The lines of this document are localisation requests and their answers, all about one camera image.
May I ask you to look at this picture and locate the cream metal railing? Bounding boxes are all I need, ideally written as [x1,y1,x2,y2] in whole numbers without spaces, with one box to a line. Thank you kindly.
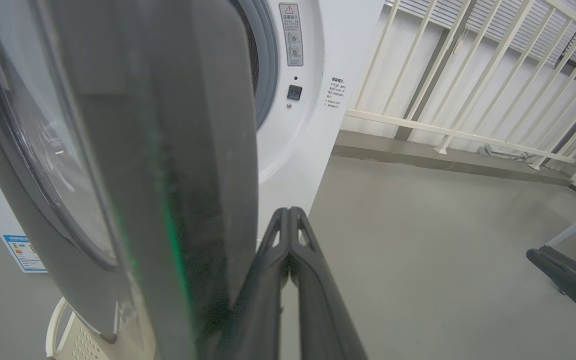
[345,0,576,171]

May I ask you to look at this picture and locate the small grey floor object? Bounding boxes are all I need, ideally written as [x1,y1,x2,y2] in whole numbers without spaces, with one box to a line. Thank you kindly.
[477,143,530,162]

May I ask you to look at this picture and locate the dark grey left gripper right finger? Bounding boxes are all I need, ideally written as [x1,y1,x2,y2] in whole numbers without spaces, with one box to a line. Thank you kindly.
[289,206,369,360]

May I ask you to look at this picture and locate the white window blinds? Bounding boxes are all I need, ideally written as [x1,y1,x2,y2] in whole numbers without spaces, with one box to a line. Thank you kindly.
[398,0,576,76]

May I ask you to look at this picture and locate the grey warning sticker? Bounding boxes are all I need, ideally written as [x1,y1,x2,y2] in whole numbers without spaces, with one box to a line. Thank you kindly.
[279,3,304,67]

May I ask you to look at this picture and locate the white front-load washing machine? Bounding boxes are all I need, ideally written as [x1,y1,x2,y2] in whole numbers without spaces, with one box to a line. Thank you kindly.
[0,0,386,273]

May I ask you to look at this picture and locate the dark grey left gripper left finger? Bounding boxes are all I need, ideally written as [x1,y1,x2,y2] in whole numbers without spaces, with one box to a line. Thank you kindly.
[208,207,289,360]

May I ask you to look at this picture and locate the blue energy label sticker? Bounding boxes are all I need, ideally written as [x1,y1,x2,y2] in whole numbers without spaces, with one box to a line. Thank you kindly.
[3,234,48,273]

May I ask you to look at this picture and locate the black printed text label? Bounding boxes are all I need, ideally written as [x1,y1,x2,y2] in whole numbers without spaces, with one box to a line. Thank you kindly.
[324,76,347,112]

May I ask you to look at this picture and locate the cream perforated basket brown rim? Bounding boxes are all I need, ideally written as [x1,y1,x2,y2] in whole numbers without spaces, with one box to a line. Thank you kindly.
[45,297,114,360]

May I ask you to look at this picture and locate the dark round glass washer door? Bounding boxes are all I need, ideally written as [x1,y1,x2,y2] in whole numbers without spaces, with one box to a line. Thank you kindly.
[0,0,259,360]

